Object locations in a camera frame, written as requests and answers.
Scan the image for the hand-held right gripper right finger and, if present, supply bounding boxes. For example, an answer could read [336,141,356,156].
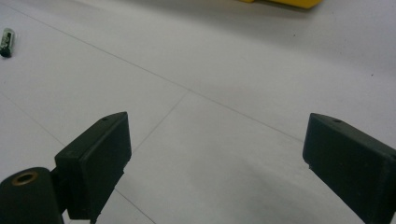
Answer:
[302,112,396,224]

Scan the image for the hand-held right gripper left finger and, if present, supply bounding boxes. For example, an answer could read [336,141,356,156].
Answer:
[54,111,133,224]

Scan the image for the small clear and black cylinder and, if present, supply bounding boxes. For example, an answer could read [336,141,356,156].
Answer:
[0,27,16,59]

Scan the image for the yellow plastic object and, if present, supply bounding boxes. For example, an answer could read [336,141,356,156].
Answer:
[239,0,323,9]

